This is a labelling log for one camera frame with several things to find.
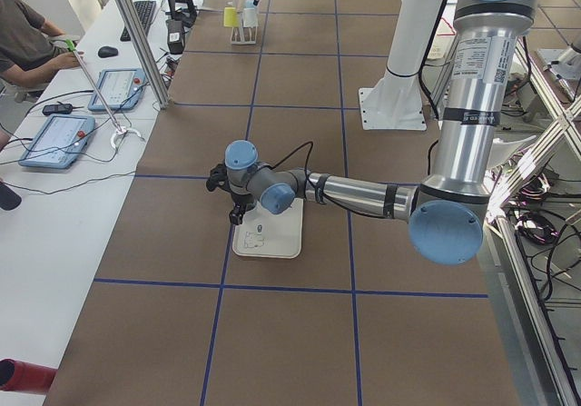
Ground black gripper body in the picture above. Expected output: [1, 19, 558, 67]
[231, 193, 256, 215]

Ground white plastic cup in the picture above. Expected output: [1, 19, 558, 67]
[242, 7, 259, 28]

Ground yellow plastic cup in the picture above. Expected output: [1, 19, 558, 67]
[223, 6, 239, 28]

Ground cream plastic tray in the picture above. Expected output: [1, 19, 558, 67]
[232, 199, 303, 259]

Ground black power box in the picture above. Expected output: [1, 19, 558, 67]
[166, 18, 185, 54]

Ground black keyboard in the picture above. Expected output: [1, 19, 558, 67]
[120, 0, 157, 42]

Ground grabber reaching stick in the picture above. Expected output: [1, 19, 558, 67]
[64, 39, 145, 151]

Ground far blue teach pendant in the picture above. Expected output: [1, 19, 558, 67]
[97, 68, 146, 111]

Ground blue teach pendant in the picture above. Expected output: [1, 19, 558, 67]
[97, 68, 146, 111]
[18, 114, 95, 170]

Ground black computer mouse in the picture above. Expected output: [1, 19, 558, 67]
[97, 45, 119, 58]

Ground near blue teach pendant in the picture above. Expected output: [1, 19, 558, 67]
[18, 114, 95, 170]

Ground black handheld remote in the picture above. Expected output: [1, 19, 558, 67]
[42, 104, 74, 116]

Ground seated person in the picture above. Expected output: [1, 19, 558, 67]
[1, 0, 79, 89]

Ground white chair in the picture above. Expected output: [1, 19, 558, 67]
[487, 135, 537, 170]

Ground red cylinder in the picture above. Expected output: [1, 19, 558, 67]
[1, 359, 57, 395]

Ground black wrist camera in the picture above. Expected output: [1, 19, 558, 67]
[206, 163, 229, 193]

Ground white wire cup rack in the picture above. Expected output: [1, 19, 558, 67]
[231, 0, 259, 45]

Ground aluminium frame post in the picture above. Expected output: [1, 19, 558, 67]
[115, 0, 169, 110]

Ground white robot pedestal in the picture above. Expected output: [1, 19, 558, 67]
[359, 0, 446, 131]

